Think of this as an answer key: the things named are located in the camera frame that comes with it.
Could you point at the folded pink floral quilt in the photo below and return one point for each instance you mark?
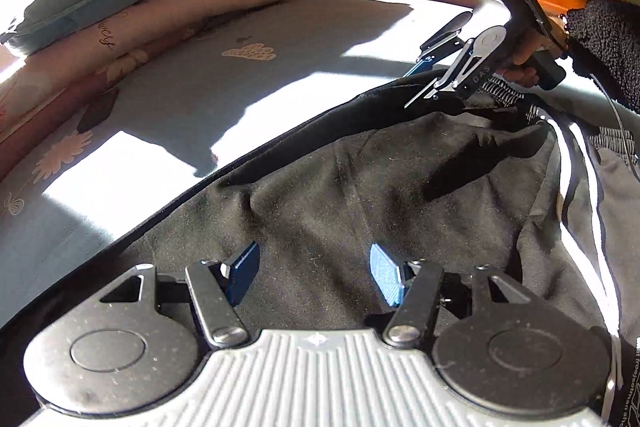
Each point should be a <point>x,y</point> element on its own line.
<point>150,27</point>

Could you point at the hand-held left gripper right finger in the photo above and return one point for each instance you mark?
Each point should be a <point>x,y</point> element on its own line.
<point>385,274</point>

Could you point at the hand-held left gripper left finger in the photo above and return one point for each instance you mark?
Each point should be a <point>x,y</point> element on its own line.
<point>245,269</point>

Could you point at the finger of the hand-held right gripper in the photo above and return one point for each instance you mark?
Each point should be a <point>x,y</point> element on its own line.
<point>420,67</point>
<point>452,74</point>

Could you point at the bed with blue floral sheet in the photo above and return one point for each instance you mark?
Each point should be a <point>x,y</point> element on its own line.
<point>200,82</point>

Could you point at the person's right hand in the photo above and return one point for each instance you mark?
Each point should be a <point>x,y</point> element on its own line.
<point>522,74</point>

